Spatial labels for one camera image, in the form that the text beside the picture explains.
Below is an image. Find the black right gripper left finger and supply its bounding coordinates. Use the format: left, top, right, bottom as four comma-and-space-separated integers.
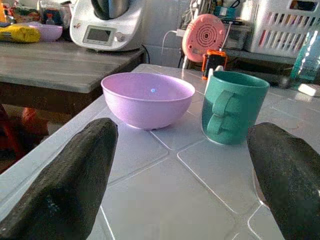
0, 117, 119, 240

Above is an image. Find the clear plastic box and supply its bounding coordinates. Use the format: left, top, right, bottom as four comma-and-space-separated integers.
224, 23, 252, 51

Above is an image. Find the white plastic laundry basket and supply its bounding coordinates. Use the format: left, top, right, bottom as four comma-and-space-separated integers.
246, 0, 320, 59

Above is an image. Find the yellow kitchen cloth package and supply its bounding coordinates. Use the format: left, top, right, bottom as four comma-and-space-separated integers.
0, 24, 41, 44

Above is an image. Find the green ceramic mug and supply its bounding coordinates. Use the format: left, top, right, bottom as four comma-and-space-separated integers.
201, 70, 271, 146

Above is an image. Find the pink round appliance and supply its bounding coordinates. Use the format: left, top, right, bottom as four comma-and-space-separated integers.
181, 13, 227, 63

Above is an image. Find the small white flat object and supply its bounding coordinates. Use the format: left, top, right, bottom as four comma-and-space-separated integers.
298, 83, 320, 98

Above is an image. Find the lilac plastic bowl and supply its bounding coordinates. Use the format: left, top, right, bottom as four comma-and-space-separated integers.
100, 72, 196, 131
26, 21, 64, 42

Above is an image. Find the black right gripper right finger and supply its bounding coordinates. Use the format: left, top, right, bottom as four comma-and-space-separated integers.
246, 121, 320, 240

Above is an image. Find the orange and black device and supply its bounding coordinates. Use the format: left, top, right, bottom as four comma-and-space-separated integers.
201, 49, 230, 81

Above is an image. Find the white kitchen cooking machine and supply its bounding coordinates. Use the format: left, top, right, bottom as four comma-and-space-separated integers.
69, 0, 144, 53

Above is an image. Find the red plastic stool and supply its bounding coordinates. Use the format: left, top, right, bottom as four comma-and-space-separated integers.
0, 104, 50, 161

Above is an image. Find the black power cable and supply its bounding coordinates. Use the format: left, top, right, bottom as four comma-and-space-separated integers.
141, 44, 151, 65

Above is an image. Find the small teal basket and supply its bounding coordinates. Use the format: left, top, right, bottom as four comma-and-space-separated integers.
214, 5, 237, 18

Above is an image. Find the clear teal plastic bottle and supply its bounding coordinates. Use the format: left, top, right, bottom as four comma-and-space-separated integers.
289, 23, 320, 82

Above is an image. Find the white charging cable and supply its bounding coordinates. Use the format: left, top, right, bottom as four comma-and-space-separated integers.
161, 29, 179, 56

